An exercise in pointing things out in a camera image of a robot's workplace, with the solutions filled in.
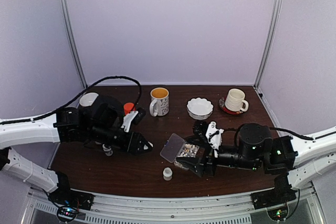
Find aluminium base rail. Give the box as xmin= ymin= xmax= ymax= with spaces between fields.
xmin=21 ymin=177 xmax=321 ymax=224

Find red saucer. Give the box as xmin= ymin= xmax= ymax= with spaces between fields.
xmin=218 ymin=97 xmax=244 ymax=115

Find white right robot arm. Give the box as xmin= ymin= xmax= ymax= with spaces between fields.
xmin=176 ymin=121 xmax=335 ymax=204

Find white ceramic bowl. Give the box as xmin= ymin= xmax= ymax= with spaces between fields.
xmin=79 ymin=92 xmax=99 ymax=107

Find clear plastic pill organizer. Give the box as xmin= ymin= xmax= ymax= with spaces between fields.
xmin=160 ymin=133 xmax=190 ymax=170

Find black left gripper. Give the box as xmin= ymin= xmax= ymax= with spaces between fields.
xmin=89 ymin=123 xmax=153 ymax=156

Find white pills in organizer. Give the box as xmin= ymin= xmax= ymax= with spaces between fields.
xmin=177 ymin=143 xmax=199 ymax=157

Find aluminium frame post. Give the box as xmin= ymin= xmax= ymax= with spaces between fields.
xmin=60 ymin=0 xmax=88 ymax=88
xmin=254 ymin=0 xmax=283 ymax=90

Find small white pill bottle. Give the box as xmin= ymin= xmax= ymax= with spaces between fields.
xmin=104 ymin=149 xmax=113 ymax=156

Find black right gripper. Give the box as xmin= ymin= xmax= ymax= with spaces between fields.
xmin=176 ymin=144 xmax=260 ymax=177

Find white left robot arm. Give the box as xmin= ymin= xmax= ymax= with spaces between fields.
xmin=1 ymin=92 xmax=153 ymax=205

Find aluminium frame post right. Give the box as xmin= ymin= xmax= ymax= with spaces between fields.
xmin=254 ymin=0 xmax=283 ymax=90

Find aluminium frame post left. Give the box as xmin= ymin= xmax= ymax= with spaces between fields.
xmin=60 ymin=0 xmax=88 ymax=88

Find white scalloped dish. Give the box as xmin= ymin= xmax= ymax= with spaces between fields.
xmin=186 ymin=98 xmax=214 ymax=120

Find orange pill bottle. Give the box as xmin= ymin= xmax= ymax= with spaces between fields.
xmin=123 ymin=102 xmax=136 ymax=115

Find white ribbed cup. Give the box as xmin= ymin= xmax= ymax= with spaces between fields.
xmin=225 ymin=88 xmax=249 ymax=112

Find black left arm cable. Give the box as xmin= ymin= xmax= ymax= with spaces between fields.
xmin=0 ymin=76 xmax=143 ymax=127

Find yellow-lined patterned mug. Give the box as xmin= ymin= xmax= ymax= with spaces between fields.
xmin=149 ymin=87 xmax=169 ymax=117

